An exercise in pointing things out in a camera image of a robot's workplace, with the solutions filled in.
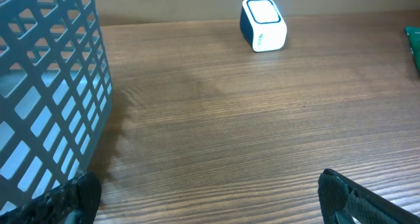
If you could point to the white barcode scanner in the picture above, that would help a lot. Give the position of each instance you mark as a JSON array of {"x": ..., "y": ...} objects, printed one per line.
[{"x": 262, "y": 25}]

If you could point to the green 3M gloves package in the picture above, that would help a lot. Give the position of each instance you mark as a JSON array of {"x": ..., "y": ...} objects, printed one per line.
[{"x": 413, "y": 34}]

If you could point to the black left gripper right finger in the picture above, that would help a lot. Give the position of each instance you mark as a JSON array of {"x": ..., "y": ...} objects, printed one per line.
[{"x": 343, "y": 201}]

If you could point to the grey plastic basket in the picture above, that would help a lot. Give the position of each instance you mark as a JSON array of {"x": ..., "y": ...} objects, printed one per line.
[{"x": 56, "y": 90}]

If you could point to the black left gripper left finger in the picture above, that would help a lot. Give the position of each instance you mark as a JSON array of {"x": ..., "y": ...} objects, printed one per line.
[{"x": 79, "y": 199}]

